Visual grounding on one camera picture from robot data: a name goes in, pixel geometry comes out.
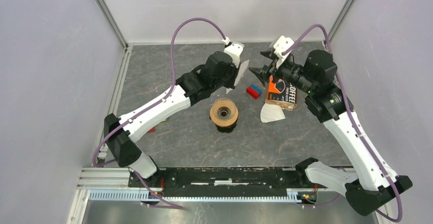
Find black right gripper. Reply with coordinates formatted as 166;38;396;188
249;49;316;94

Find white paper coffee filter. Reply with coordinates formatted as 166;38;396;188
226;60;250;94

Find orange black coffee filter box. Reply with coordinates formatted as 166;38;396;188
265;76;298;104

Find clear ribbed glass funnel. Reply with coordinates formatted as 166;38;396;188
211;98;238;123

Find round wooden dripper stand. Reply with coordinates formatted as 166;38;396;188
209;98;239;128

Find paper coffee filters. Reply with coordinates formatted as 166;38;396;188
266;100;297;111

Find dark green glass dripper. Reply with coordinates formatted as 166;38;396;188
209;114;238;133

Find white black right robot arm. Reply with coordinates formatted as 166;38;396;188
250;49;413;216

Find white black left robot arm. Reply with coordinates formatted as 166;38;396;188
104;51;239;187

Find loose white paper filter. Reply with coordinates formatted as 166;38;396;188
260;103;285;123

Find blue lego brick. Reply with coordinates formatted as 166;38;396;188
249;84;262;97

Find red lego brick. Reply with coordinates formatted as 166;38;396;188
246;86;261;99

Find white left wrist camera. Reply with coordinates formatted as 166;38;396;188
222;37;245;67

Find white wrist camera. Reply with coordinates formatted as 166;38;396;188
270;36;295;69
222;37;245;67

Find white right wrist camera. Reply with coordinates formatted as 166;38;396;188
270;36;295;69

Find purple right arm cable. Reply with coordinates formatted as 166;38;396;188
282;23;404;223

